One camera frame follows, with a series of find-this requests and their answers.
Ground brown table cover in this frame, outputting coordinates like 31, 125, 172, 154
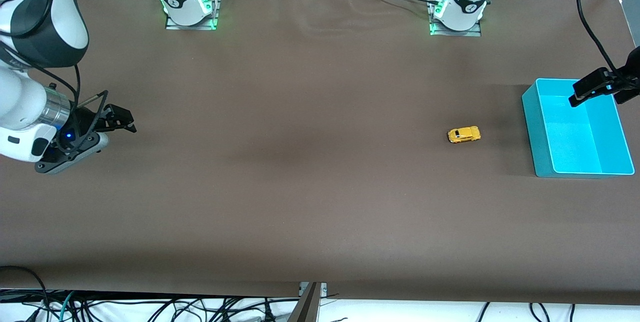
0, 0, 640, 306

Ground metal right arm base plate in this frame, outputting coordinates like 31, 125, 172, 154
165, 0, 219, 31

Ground yellow beetle toy car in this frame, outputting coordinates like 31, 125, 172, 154
447, 126, 482, 144

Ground black tangled floor cables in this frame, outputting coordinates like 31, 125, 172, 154
75, 294, 301, 322

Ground turquoise plastic bin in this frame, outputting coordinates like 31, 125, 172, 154
521, 78, 636, 179

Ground grey metal table bracket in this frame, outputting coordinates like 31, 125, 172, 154
286, 282, 329, 322

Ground black looped floor cable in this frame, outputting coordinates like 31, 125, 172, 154
0, 265, 50, 312

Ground teal floor cable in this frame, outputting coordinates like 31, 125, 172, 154
57, 292, 77, 322

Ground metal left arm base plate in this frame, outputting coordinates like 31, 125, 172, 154
428, 0, 483, 38

